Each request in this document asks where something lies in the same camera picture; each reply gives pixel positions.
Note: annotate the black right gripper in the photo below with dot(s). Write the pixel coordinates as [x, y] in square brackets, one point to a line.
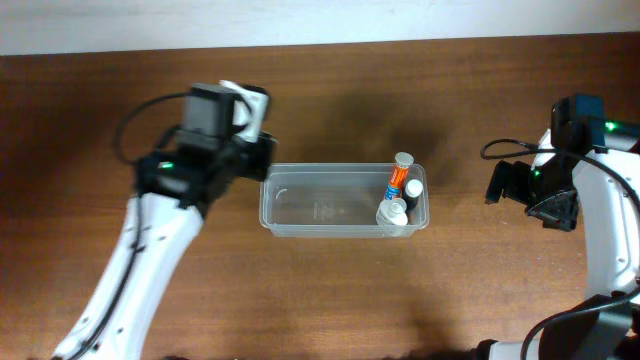
[507, 181]

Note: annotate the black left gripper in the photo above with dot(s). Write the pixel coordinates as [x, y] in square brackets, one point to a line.
[261, 156]

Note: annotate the dark bottle white cap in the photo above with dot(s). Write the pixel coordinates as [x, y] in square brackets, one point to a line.
[412, 191]

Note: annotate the orange glue stick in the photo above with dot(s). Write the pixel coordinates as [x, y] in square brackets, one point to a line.
[403, 162]

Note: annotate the white calamine lotion bottle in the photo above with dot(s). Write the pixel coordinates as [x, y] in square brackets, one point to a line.
[391, 216]

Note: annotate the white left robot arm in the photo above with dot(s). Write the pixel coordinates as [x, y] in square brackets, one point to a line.
[190, 167]

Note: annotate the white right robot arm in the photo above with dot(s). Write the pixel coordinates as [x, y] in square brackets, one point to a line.
[584, 168]

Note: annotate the clear plastic container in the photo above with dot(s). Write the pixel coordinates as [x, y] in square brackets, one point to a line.
[332, 200]

